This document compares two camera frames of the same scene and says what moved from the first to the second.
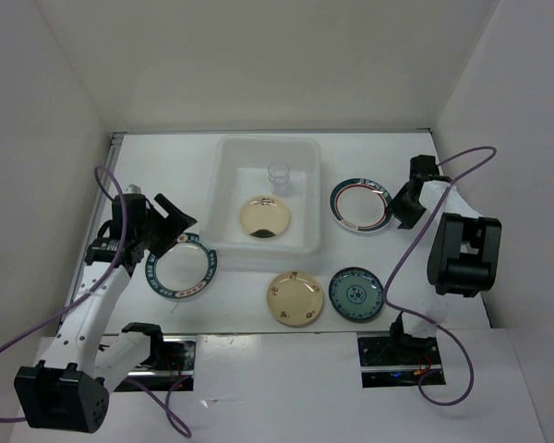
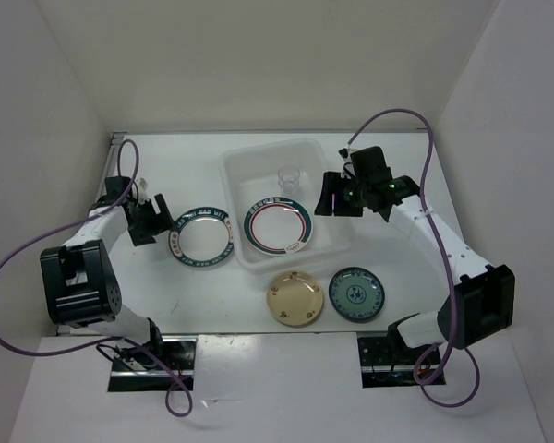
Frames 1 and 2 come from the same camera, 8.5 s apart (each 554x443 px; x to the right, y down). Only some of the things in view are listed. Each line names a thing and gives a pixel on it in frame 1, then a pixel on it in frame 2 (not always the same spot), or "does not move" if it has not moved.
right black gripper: [408, 220] to [331, 181]
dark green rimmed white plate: [185, 269] to [202, 236]
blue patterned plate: [356, 294] does not move
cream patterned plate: [295, 299] does not move
